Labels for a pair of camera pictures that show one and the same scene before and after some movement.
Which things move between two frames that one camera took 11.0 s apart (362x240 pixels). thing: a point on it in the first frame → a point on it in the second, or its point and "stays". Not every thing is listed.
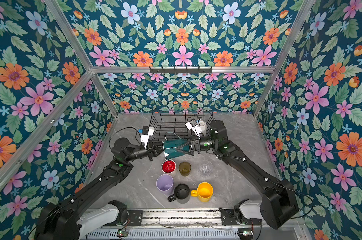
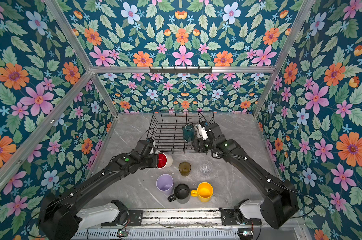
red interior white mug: (168, 166) → (163, 161)
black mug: (181, 194) stays
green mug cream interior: (170, 147) → (188, 132)
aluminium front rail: (181, 217) stays
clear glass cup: (205, 167) stays
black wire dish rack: (171, 123) stays
